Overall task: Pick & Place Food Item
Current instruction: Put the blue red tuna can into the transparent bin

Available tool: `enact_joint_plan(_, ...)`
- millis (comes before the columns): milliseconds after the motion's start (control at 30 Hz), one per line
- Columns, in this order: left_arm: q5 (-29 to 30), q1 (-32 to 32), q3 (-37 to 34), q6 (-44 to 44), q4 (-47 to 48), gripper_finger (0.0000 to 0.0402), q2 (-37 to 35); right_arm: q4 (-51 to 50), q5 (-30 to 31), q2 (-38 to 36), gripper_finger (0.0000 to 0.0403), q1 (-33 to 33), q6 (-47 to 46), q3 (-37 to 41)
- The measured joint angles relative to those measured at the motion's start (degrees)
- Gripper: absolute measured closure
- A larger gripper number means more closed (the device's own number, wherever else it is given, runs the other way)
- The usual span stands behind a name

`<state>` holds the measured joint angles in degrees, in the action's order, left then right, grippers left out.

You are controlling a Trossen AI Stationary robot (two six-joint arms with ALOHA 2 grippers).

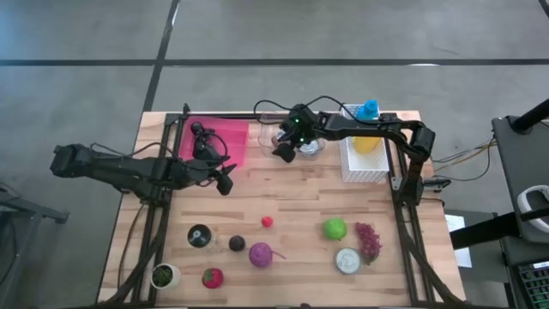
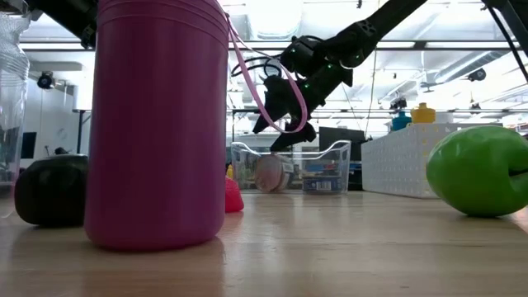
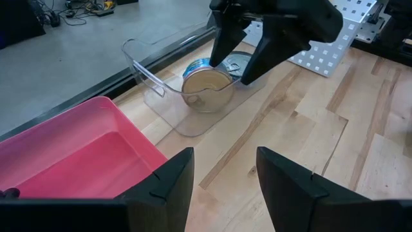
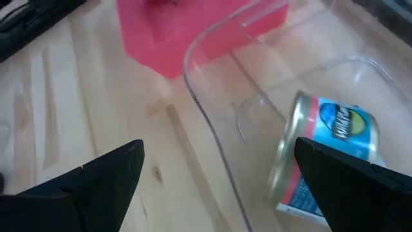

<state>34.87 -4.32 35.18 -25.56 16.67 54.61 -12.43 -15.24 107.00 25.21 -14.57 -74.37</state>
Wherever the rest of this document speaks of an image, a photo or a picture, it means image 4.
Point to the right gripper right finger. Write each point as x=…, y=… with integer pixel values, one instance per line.
x=360, y=199

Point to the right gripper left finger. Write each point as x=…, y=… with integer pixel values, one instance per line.
x=80, y=206

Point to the tuna can gold lid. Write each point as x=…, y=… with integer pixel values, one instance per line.
x=341, y=125

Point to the clear plastic bin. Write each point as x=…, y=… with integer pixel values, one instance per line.
x=257, y=80

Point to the pink plastic bin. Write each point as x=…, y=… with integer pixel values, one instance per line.
x=180, y=38

